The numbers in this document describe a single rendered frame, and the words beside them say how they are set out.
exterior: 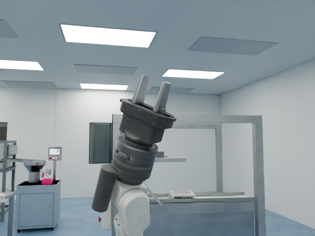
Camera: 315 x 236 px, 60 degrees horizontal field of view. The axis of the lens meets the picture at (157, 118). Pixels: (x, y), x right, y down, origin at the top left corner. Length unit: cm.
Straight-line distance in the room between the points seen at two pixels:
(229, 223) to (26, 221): 339
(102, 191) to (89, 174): 713
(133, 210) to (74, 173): 716
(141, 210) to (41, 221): 461
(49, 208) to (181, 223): 276
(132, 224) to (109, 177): 12
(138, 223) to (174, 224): 231
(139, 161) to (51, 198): 456
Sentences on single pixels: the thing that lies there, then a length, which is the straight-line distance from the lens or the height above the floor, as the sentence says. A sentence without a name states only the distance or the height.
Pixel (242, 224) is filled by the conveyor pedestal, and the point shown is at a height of 64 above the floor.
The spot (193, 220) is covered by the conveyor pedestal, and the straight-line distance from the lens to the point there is 295.
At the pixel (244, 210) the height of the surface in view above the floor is 80.
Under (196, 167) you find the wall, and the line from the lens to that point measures 819.
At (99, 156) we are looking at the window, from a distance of 777.
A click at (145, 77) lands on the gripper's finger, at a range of 56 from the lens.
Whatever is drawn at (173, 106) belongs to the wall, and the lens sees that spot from 800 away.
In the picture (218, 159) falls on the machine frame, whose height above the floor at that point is 129.
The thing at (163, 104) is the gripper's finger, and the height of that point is 157.
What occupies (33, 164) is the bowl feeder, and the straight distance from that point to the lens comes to 521.
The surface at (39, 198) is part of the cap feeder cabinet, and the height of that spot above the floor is 54.
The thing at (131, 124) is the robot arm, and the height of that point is 153.
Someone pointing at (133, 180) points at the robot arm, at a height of 142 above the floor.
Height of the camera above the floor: 150
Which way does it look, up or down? 5 degrees up
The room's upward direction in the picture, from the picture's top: straight up
